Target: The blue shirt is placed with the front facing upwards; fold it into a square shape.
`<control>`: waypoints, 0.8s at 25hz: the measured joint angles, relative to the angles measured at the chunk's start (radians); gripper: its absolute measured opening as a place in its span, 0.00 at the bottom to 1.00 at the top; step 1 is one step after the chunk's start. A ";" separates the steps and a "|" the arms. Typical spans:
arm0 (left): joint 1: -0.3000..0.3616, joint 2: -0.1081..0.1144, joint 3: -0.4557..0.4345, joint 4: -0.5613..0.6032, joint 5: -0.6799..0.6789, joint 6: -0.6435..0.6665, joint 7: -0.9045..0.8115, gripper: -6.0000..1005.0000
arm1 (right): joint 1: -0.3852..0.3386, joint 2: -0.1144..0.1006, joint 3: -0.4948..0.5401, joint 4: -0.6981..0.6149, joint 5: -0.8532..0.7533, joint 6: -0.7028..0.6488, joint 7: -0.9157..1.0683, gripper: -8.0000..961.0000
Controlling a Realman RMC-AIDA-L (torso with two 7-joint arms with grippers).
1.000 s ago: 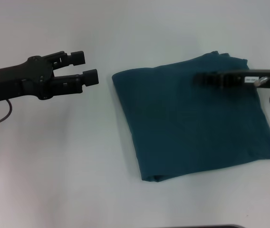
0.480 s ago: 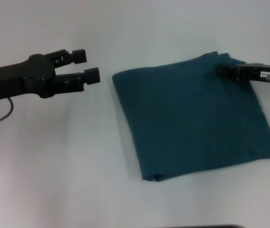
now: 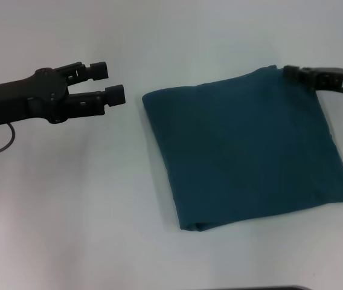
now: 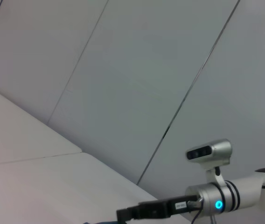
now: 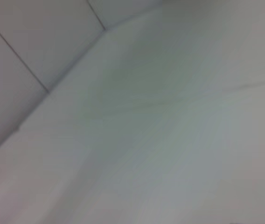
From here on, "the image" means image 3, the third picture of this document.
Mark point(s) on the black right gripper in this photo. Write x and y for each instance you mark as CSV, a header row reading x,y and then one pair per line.
x,y
334,79

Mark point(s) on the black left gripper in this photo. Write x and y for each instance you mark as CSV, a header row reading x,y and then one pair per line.
x,y
14,102

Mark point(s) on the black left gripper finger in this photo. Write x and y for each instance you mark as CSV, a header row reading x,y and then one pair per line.
x,y
115,95

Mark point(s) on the teal t-shirt with FREE print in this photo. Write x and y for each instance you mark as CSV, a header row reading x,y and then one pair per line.
x,y
244,145

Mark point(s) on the black flat panel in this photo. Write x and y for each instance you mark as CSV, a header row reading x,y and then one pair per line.
x,y
262,288

